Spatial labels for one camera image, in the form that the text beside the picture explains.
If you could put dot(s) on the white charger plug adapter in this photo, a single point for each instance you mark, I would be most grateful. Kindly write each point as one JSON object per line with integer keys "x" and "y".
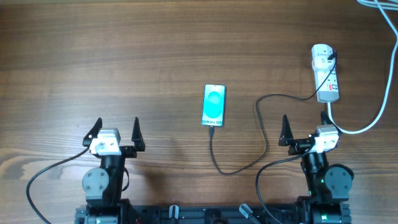
{"x": 322, "y": 63}

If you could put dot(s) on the white power strip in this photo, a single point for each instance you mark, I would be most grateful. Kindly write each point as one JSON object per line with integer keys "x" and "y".
{"x": 326, "y": 81}

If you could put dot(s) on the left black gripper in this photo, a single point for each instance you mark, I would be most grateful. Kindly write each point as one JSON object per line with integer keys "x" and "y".
{"x": 129, "y": 151}

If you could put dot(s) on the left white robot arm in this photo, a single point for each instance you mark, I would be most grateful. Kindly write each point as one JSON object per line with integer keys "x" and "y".
{"x": 103, "y": 185}

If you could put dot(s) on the blue Galaxy smartphone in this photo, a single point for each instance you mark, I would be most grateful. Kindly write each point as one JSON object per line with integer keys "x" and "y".
{"x": 213, "y": 105}

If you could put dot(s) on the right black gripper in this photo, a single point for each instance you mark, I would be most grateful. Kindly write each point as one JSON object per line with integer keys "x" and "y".
{"x": 286, "y": 139}

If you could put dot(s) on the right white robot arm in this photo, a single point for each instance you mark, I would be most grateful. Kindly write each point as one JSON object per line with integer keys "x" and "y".
{"x": 328, "y": 185}

